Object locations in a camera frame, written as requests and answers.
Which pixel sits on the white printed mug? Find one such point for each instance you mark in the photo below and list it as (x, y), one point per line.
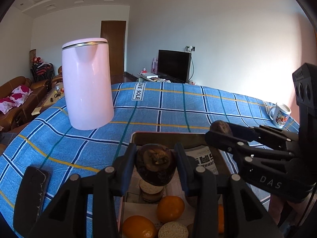
(279, 114)

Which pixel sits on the brown armchair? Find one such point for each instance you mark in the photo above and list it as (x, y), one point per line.
(58, 78)

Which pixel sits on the dark brown far door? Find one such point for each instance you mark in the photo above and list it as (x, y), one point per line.
(114, 31)

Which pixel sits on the pink floral cushion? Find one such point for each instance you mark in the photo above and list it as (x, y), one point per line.
(17, 98)

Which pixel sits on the wall power socket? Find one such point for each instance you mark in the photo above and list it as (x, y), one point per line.
(189, 49)

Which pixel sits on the dark mangosteen fruit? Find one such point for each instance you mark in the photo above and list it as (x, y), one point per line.
(155, 163)

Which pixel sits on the low tv stand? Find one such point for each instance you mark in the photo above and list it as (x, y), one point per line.
(142, 77)

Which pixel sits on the black chair with clothes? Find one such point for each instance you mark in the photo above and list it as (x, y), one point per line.
(41, 70)

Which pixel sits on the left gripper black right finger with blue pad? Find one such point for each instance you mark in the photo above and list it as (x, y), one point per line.
(243, 213)

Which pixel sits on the blue plaid tablecloth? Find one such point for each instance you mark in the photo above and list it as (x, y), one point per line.
(50, 142)

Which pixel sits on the black smartphone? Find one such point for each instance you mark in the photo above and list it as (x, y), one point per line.
(30, 199)

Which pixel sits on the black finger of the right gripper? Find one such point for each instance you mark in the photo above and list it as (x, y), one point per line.
(271, 137)
(237, 146)

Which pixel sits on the person's right hand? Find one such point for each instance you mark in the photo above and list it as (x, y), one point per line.
(275, 209)

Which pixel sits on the pink metal tin box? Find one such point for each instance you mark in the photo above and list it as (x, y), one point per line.
(136, 202)

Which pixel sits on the black television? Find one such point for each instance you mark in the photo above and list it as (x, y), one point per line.
(174, 65)

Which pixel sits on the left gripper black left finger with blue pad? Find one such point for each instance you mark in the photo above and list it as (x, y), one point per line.
(66, 214)

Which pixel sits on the dark passion fruit back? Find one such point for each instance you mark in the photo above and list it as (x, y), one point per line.
(221, 127)

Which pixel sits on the brown leather sofa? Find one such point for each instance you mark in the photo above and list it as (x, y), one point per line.
(22, 114)

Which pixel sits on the orange mandarin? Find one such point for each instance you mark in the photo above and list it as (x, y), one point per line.
(220, 219)
(170, 208)
(139, 226)

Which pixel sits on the purple sweet potato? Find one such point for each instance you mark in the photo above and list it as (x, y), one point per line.
(173, 230)

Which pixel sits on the pink electric kettle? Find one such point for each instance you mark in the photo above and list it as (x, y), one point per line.
(87, 83)

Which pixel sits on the coffee table with items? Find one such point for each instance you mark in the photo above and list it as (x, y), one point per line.
(56, 93)

